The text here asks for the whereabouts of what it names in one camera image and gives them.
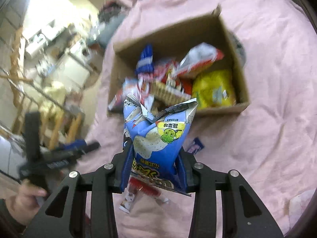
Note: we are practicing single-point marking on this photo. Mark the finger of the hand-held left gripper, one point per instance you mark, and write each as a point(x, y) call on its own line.
point(90, 147)
point(73, 144)

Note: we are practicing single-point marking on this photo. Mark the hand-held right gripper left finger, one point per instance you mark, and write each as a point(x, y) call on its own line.
point(126, 168)

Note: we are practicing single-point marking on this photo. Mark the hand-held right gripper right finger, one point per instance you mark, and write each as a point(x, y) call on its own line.
point(180, 172)

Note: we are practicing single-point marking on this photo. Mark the small blue snack packet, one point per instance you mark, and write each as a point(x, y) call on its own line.
point(195, 145)

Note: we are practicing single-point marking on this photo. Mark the red white long snack packet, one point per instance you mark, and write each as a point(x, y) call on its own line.
point(148, 191)

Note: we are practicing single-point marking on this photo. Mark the small white snack packet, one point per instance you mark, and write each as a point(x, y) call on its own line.
point(127, 202)

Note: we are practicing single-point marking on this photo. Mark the blue potato chip packet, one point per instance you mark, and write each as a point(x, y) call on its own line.
point(158, 138)

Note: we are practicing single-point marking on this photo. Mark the pile of mixed snack packets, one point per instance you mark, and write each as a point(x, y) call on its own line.
point(163, 89)

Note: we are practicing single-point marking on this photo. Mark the yellow snack packet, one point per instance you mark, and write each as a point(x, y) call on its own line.
point(213, 89)

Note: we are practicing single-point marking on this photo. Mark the blue white striped snack packet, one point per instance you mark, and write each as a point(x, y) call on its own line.
point(145, 59)

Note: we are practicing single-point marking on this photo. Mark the brown cardboard box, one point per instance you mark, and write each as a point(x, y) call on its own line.
point(173, 34)

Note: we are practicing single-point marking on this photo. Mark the person's left forearm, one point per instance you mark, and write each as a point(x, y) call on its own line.
point(10, 218)

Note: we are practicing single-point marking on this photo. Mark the person's left hand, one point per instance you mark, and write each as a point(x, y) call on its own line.
point(24, 198)

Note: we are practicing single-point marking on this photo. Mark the wooden rack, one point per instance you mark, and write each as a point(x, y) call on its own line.
point(57, 126)

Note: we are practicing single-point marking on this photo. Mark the white cabinet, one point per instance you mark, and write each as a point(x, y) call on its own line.
point(62, 59)

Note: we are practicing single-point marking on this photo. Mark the pink blanket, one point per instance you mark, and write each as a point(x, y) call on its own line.
point(260, 129)

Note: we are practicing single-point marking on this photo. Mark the blue-grey jacket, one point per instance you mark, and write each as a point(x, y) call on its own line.
point(109, 37)

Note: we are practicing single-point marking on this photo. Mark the pale printed cloth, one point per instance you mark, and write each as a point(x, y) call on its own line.
point(302, 208)

